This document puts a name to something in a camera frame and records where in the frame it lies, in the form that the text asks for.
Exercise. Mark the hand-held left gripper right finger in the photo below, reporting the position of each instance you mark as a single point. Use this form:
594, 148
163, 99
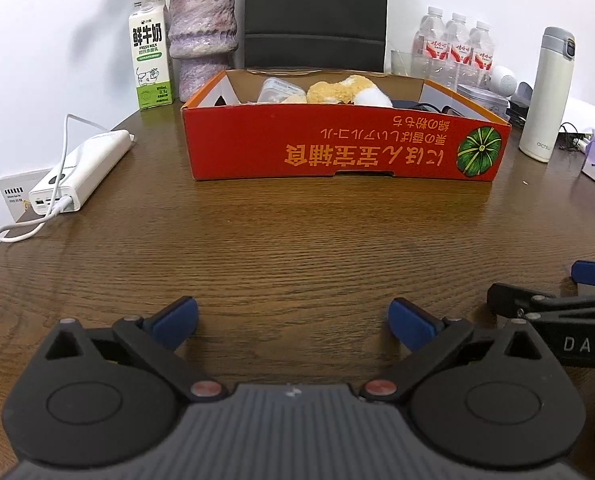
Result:
410, 322

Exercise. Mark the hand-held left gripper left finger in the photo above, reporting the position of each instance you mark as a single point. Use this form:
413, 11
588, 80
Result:
177, 322

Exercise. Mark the orange cardboard box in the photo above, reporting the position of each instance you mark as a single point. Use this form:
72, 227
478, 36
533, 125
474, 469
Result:
327, 145

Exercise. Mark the yellow and white plush toy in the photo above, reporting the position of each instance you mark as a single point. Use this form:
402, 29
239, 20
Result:
337, 91

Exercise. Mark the clear plastic container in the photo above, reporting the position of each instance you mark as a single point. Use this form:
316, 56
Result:
277, 91

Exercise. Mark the wooden desktop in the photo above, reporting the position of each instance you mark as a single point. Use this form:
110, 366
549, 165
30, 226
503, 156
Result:
297, 240

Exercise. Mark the white paper sheet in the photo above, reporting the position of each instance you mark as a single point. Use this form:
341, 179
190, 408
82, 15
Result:
582, 112

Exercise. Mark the white power bank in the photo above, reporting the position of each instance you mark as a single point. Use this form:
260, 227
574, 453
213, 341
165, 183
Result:
82, 170

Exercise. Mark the white thermos bottle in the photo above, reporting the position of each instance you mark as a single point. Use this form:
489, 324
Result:
547, 95

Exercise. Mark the white socket panel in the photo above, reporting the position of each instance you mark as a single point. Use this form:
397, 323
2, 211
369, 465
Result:
14, 195

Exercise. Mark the white round device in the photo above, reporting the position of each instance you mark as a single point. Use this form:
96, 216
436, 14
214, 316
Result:
503, 80

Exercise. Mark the clear water bottle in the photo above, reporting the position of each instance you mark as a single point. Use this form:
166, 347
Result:
480, 55
456, 50
427, 50

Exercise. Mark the clear glass cup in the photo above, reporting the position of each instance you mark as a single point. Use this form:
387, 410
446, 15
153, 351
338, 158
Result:
402, 62

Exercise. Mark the white green milk carton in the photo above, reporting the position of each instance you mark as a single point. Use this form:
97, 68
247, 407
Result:
150, 55

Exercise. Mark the purple stone vase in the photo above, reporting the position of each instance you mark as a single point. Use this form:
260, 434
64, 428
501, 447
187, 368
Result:
202, 35

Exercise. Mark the black paper bag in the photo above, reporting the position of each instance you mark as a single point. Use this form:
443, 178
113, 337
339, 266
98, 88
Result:
317, 10

